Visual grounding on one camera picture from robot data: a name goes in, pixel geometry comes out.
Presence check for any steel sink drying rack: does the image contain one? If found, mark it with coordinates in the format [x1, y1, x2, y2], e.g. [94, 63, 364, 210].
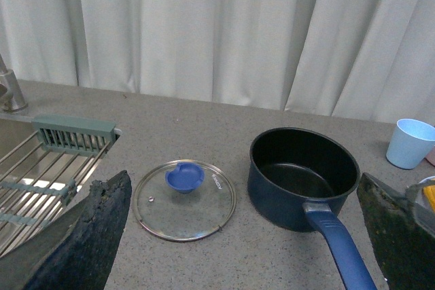
[1, 132, 109, 255]

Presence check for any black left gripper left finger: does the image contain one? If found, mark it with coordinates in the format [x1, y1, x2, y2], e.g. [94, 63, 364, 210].
[1, 170, 132, 289]

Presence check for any pink bowl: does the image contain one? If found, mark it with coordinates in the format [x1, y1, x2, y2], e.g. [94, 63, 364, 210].
[425, 147, 435, 166]

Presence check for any yellow corn cob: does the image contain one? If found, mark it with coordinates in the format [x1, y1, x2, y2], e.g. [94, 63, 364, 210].
[423, 185, 435, 211]

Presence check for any white curtain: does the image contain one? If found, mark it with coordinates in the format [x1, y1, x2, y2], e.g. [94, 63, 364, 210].
[1, 0, 434, 124]

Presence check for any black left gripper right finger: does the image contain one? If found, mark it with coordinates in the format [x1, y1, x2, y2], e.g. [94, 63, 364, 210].
[357, 173, 434, 289]

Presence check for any steel faucet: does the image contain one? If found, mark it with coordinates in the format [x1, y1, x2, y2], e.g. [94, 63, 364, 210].
[1, 57, 28, 113]

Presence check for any dark blue saucepan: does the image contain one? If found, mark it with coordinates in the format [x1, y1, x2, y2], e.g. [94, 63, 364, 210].
[247, 128, 376, 289]

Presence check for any light blue cup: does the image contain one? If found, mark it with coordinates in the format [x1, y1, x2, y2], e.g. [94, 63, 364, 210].
[386, 118, 434, 170]

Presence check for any glass lid blue knob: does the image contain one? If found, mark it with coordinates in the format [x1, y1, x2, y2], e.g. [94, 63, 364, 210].
[133, 160, 237, 242]

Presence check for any green dish rack end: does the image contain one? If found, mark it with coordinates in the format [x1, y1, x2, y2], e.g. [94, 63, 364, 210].
[31, 114, 117, 156]

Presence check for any light blue plate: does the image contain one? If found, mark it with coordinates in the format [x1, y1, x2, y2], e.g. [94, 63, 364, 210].
[418, 176, 435, 188]

